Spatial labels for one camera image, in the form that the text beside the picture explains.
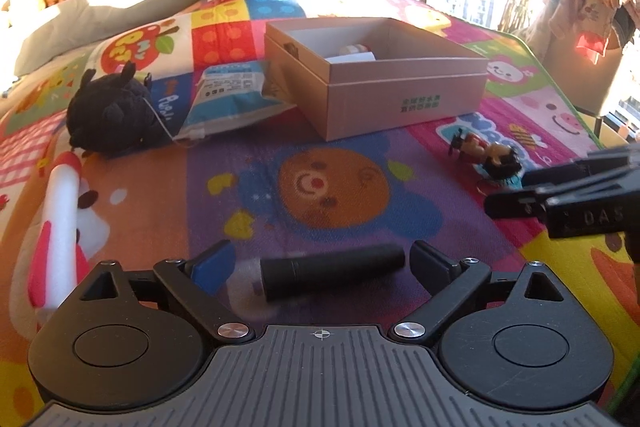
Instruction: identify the blue and white packet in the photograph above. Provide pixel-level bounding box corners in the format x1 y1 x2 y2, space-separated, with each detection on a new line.
176 61 299 142

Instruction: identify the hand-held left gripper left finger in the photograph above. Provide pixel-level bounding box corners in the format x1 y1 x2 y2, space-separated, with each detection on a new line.
79 239 253 344

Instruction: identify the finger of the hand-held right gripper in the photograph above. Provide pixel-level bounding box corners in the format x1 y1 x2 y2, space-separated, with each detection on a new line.
484 182 556 220
521 143 640 188

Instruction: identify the black plush toy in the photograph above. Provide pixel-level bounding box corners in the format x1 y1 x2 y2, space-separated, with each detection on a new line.
66 61 173 158

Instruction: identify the white and red foam rocket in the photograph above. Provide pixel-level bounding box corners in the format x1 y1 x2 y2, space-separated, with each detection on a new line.
27 152 87 314

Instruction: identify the pink cardboard box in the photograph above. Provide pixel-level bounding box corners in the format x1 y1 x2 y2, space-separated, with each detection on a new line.
263 17 489 142

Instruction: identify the colourful cartoon play mat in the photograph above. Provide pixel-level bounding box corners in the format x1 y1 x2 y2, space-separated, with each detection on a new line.
0 0 640 427

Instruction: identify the black cylinder flashlight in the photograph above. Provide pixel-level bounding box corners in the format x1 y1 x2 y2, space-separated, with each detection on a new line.
260 244 406 303

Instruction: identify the beige chair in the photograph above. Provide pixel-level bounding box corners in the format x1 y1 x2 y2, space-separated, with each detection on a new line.
522 7 627 118

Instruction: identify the pile of patterned clothes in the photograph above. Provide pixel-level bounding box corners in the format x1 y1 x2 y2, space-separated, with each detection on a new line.
545 0 634 66

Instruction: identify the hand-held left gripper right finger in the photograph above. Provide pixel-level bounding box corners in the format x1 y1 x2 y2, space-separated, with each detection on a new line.
389 240 572 349

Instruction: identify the grey pillow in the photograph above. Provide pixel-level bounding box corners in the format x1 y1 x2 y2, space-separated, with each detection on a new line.
14 0 231 78

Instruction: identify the small doll figure keychain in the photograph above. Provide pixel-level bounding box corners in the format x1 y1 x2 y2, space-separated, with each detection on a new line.
447 127 525 195

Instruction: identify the white battery charger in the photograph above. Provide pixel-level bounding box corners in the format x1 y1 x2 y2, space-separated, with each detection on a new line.
324 50 377 64

